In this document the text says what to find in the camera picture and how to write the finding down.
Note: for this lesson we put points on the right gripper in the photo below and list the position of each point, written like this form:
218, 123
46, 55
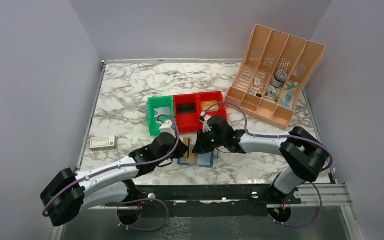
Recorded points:
201, 146

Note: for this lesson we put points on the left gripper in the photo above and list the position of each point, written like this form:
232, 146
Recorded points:
181, 151

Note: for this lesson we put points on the blue leather card holder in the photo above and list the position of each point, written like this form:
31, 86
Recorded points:
198, 160

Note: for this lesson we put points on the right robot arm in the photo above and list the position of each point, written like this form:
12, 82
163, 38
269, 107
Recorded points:
306, 157

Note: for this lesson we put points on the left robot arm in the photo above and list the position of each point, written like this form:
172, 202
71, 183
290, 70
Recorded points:
68, 193

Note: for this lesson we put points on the silver card in bin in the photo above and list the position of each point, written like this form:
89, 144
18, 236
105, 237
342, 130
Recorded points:
166, 110

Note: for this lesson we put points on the black card in bin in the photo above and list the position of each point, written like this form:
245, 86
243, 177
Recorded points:
189, 108

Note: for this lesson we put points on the middle red plastic bin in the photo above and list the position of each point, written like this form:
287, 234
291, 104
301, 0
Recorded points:
187, 123

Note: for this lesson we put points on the red plastic bin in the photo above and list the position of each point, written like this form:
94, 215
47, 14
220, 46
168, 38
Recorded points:
211, 96
187, 123

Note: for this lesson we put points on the green plastic bin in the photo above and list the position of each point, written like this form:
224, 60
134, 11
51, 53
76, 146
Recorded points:
157, 102

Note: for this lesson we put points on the right red plastic bin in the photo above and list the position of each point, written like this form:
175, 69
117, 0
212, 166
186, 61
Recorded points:
211, 96

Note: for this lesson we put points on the small white red box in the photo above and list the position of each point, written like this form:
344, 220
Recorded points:
103, 143

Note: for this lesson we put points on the small items in organizer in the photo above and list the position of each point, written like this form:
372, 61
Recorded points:
257, 89

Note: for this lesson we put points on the peach desk organizer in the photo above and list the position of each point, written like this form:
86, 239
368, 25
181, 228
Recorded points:
269, 50

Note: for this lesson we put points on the light blue packet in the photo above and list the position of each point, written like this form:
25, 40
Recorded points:
287, 99

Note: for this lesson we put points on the round grey jar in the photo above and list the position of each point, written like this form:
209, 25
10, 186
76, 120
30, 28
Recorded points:
279, 78

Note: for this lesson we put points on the green tipped tube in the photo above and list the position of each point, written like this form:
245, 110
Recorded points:
291, 85

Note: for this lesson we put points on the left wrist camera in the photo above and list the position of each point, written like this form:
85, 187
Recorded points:
167, 127

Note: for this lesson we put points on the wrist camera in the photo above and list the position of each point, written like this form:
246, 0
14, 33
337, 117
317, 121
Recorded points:
204, 119
167, 127

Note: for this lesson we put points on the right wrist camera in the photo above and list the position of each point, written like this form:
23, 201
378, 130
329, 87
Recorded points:
204, 119

